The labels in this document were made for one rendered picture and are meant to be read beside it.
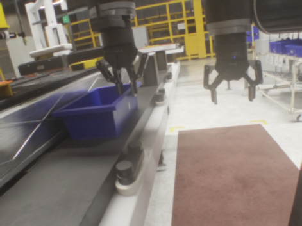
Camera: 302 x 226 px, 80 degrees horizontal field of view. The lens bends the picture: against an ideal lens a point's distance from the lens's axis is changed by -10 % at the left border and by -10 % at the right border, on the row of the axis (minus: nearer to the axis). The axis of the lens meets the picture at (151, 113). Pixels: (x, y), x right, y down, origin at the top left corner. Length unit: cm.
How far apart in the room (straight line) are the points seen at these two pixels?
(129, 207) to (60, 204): 10
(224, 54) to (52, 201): 44
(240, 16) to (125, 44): 26
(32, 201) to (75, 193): 7
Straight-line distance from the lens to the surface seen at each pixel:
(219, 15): 47
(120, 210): 32
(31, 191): 36
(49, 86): 60
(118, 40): 45
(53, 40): 412
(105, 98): 64
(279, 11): 74
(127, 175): 33
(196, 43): 1068
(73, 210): 29
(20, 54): 739
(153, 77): 91
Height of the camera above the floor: 106
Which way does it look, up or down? 19 degrees down
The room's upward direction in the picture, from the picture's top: 9 degrees counter-clockwise
